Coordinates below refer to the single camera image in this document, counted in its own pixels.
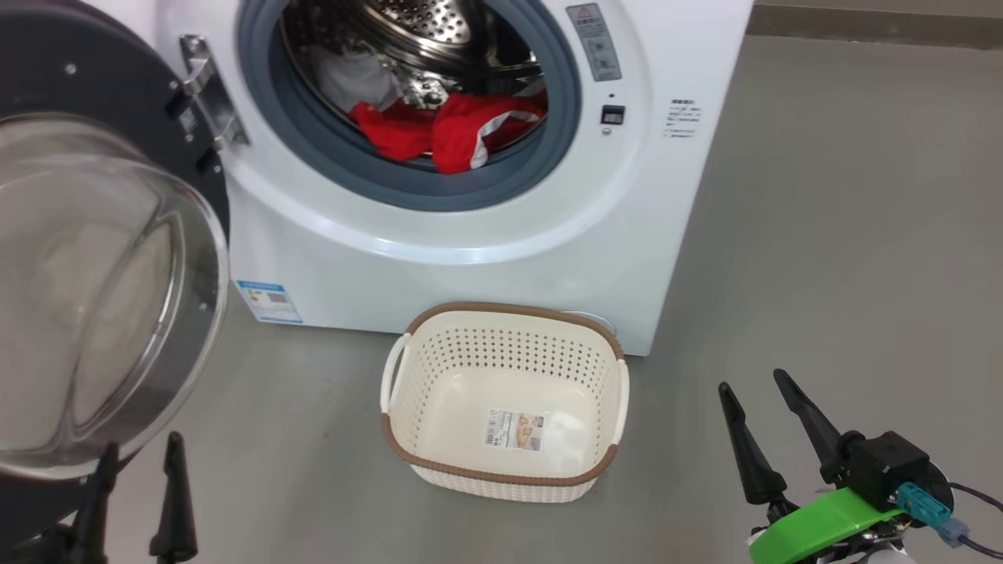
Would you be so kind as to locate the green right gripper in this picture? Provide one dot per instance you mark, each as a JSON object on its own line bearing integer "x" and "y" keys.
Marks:
{"x": 815, "y": 529}

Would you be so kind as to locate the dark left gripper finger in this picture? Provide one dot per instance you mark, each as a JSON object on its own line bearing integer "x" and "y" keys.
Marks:
{"x": 98, "y": 509}
{"x": 174, "y": 517}

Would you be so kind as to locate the black round glass washer door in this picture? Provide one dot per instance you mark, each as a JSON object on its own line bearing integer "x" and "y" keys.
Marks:
{"x": 102, "y": 298}

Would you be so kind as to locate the red and white garment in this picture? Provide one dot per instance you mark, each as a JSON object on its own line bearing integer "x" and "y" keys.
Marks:
{"x": 462, "y": 133}

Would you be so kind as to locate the printed instruction sticker label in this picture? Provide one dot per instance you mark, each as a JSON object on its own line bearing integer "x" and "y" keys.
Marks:
{"x": 514, "y": 431}

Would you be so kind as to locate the cream perforated basket brown rim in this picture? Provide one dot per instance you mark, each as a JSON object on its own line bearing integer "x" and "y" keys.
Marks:
{"x": 439, "y": 368}

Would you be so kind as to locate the white front-load washing machine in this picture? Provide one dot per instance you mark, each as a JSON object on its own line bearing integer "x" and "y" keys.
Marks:
{"x": 470, "y": 258}

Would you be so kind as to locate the black door latch socket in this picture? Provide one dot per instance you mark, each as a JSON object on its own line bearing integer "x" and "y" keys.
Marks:
{"x": 613, "y": 115}

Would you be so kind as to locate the metal door hinge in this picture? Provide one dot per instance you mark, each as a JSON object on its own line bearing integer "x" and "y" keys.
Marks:
{"x": 215, "y": 94}

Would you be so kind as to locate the stainless steel washing machine drum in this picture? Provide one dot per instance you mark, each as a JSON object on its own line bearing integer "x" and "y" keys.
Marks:
{"x": 439, "y": 31}

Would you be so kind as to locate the round white filter cover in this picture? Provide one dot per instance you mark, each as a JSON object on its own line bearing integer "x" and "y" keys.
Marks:
{"x": 595, "y": 321}

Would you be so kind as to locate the blue energy label sticker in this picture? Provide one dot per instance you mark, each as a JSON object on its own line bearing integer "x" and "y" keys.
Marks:
{"x": 270, "y": 301}

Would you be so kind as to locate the small printed text label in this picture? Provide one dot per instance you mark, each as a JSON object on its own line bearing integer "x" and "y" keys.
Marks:
{"x": 682, "y": 119}

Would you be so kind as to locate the grey warning sticker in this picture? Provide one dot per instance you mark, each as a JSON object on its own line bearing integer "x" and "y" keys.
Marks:
{"x": 594, "y": 43}

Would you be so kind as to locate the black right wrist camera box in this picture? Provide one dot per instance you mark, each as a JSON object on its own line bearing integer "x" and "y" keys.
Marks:
{"x": 885, "y": 462}

